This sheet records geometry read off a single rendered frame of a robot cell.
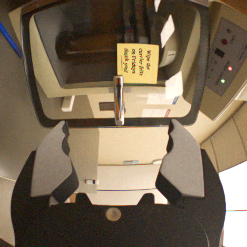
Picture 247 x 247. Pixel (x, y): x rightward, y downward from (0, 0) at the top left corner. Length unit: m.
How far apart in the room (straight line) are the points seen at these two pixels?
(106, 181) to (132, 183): 0.61
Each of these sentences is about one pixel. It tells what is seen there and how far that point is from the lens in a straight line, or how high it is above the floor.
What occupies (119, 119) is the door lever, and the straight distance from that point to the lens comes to 0.22.
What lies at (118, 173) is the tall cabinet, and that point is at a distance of 3.13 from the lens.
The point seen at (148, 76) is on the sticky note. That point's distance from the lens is 0.25.
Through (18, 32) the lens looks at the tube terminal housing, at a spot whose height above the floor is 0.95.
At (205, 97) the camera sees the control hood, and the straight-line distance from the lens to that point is 0.41.
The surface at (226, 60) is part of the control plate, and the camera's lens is 0.35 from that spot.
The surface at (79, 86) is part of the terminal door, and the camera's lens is 0.27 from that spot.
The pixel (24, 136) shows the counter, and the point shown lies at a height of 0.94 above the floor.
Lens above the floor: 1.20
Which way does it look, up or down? level
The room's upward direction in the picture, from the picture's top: 89 degrees clockwise
